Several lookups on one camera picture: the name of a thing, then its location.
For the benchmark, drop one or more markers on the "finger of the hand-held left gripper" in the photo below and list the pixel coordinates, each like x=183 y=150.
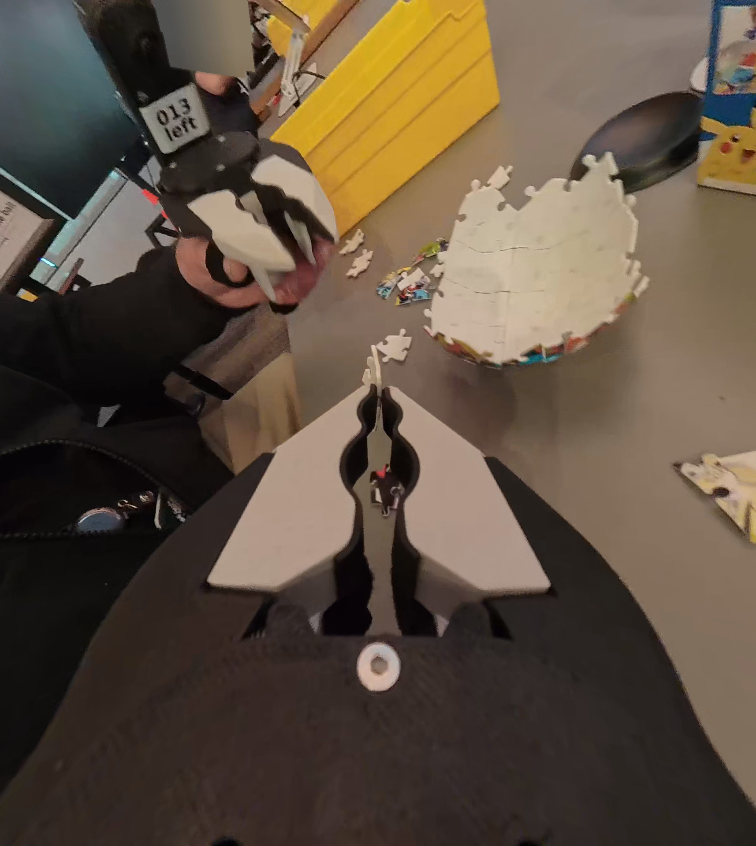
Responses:
x=305 y=191
x=239 y=228

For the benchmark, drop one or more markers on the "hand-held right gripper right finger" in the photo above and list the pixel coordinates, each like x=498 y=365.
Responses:
x=470 y=529

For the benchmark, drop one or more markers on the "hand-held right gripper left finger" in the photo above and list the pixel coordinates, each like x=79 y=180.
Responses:
x=278 y=529

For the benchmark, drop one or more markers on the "colourful puzzle ball shell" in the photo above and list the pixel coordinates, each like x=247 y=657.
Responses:
x=536 y=277

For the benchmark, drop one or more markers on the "person's left forearm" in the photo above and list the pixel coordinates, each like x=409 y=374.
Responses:
x=87 y=330

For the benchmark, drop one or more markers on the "black red puzzle piece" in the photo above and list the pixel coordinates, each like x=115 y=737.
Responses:
x=384 y=492

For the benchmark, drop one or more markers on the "green colourful puzzle piece pair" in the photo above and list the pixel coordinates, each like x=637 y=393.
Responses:
x=432 y=250

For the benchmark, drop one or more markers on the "blue red puzzle piece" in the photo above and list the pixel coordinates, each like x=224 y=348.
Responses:
x=413 y=289

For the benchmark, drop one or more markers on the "black round ball stand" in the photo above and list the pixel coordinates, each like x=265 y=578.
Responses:
x=642 y=139

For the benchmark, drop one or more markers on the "blue puzzle box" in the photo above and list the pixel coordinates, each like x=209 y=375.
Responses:
x=754 y=99

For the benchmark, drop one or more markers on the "person's left hand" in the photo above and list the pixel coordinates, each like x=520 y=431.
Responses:
x=285 y=291

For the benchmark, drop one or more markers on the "yellow flat box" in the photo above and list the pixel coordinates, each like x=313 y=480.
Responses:
x=404 y=106

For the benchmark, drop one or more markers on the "dark computer monitor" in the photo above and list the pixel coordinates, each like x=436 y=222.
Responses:
x=21 y=99

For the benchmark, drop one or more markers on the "silver round metal object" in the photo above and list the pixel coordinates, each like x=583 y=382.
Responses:
x=100 y=520

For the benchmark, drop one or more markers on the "person's dark clothing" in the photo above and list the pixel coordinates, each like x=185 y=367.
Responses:
x=34 y=595

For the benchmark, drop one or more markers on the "white desk stand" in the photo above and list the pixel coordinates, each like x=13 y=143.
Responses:
x=699 y=74

